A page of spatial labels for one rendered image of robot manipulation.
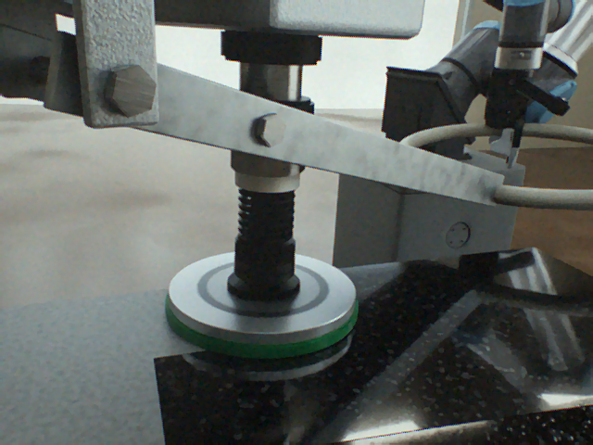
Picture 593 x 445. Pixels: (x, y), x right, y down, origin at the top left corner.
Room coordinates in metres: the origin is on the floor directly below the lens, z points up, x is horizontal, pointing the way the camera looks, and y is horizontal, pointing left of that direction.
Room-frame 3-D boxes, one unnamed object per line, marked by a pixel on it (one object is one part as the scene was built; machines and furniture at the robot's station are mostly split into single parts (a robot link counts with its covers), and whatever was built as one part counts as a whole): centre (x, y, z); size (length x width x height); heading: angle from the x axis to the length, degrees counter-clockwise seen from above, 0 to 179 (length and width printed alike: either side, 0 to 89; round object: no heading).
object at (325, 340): (0.57, 0.04, 0.88); 0.22 x 0.22 x 0.04
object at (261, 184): (0.57, 0.04, 1.03); 0.07 x 0.07 x 0.04
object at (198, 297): (0.57, 0.04, 0.89); 0.21 x 0.21 x 0.01
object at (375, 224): (1.63, -0.37, 0.43); 0.50 x 0.50 x 0.85; 22
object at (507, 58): (1.25, -0.45, 1.14); 0.10 x 0.09 x 0.05; 166
